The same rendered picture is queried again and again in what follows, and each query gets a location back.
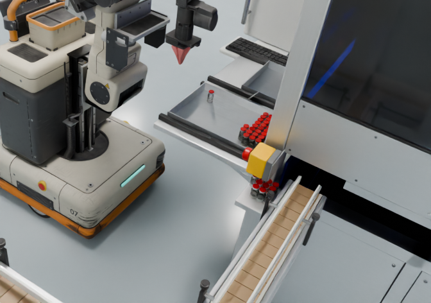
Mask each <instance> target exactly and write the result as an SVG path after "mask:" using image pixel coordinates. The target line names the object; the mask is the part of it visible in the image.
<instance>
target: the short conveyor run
mask: <svg viewBox="0 0 431 303"><path fill-rule="evenodd" d="M301 178H302V176H298V177H297V179H296V180H295V181H293V180H291V179H289V181H288V182H287V183H286V185H285V186H284V188H283V189H282V190H281V192H280V193H279V195H278V196H277V197H276V199H275V200H274V202H273V203H272V202H271V200H272V198H273V197H274V195H275V192H274V191H272V190H269V191H268V192H267V194H266V195H267V197H268V198H267V200H266V202H265V205H264V208H263V211H262V215H261V217H260V221H259V223H258V225H257V226H256V227H255V229H254V230H253V232H252V233H251V234H250V236H249V238H248V239H247V240H246V242H245V243H244V244H243V246H242V247H241V249H240V250H239V251H238V253H237V255H236V256H235V257H234V258H233V260H232V262H231V263H230V264H229V266H228V267H227V269H226V270H225V271H224V273H223V274H222V276H221V277H220V279H219V280H218V281H217V283H216V284H215V286H214V287H213V288H212V290H211V291H210V293H209V294H208V293H207V289H209V286H210V282H209V281H208V280H206V279H203V280H202V281H201V283H200V287H201V290H200V292H199V297H198V301H197V303H271V301H272V299H273V297H274V296H275V294H276V292H277V291H278V289H279V287H280V285H281V283H282V282H283V280H284V278H285V276H286V275H287V273H288V271H289V269H290V267H291V266H292V264H293V262H294V260H295V258H296V257H297V255H298V253H299V252H300V250H301V248H302V246H303V245H304V246H306V244H307V243H308V240H309V238H310V235H311V233H312V231H313V229H314V226H315V224H316V221H318V220H319V219H320V214H321V211H322V209H323V207H324V204H325V202H326V198H327V197H326V196H324V195H323V196H322V195H321V194H319V192H320V190H321V188H322V186H320V185H318V187H317V189H316V190H315V192H314V191H312V190H310V189H307V188H306V187H303V186H301V185H299V182H300V180H301ZM269 206H270V207H269Z"/></svg>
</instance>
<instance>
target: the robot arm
mask: <svg viewBox="0 0 431 303"><path fill-rule="evenodd" d="M69 1H70V2H71V4H72V7H73V8H74V10H75V12H76V13H81V12H82V11H85V10H87V9H89V8H92V7H94V6H97V5H99V6H101V7H103V8H106V7H109V8H110V7H111V5H113V4H114V3H115V4H116V3H118V2H119V0H69ZM176 6H178V9H177V16H176V29H174V30H172V31H170V32H169V33H166V34H165V42H166V43H168V44H170V45H171V47H172V49H173V51H174V54H175V55H176V58H177V61H178V64H180V65H181V64H182V63H183V61H184V59H185V57H186V55H187V53H188V52H189V51H190V49H192V48H193V47H194V46H196V47H198V46H200V43H201V38H199V37H197V36H194V35H193V29H194V25H195V26H197V27H200V28H203V29H205V30H208V31H213V30H214V29H215V27H216V25H217V21H218V14H217V8H215V7H213V6H210V5H209V4H206V3H205V2H204V1H201V0H176Z"/></svg>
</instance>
